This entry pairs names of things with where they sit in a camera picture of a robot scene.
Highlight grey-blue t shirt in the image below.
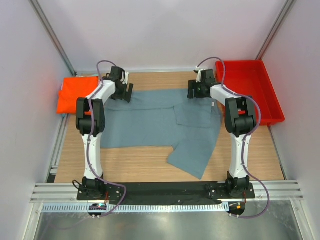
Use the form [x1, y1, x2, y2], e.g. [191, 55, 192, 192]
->
[100, 89, 223, 179]

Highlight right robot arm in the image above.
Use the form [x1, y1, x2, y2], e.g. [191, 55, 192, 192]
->
[187, 69, 257, 198]

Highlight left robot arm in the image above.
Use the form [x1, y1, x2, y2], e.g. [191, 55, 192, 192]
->
[75, 66, 134, 201]

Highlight folded orange t shirt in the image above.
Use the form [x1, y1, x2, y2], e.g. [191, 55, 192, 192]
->
[56, 76, 99, 115]

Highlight red plastic bin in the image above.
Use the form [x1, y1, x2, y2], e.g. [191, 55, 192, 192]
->
[215, 60, 285, 126]

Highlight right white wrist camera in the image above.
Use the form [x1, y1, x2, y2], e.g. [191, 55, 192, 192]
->
[194, 67, 205, 83]

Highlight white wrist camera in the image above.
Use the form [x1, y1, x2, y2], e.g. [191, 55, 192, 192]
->
[120, 70, 129, 85]
[194, 67, 205, 83]

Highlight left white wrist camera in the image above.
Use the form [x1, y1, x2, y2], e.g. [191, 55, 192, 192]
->
[120, 70, 129, 85]

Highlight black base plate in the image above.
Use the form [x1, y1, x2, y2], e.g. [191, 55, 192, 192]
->
[76, 181, 256, 206]

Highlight left aluminium corner post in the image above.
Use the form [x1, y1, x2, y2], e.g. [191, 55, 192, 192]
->
[28, 0, 77, 77]

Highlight aluminium corner post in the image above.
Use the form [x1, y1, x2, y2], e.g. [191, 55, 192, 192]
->
[255, 0, 297, 61]
[28, 0, 77, 77]

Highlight slotted cable duct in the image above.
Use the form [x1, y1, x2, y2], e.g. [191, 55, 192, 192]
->
[42, 202, 229, 214]

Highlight right aluminium corner post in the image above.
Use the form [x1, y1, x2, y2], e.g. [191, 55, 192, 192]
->
[255, 0, 297, 61]

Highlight aluminium front rail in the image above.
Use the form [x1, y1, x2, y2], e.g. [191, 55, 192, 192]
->
[30, 180, 304, 203]

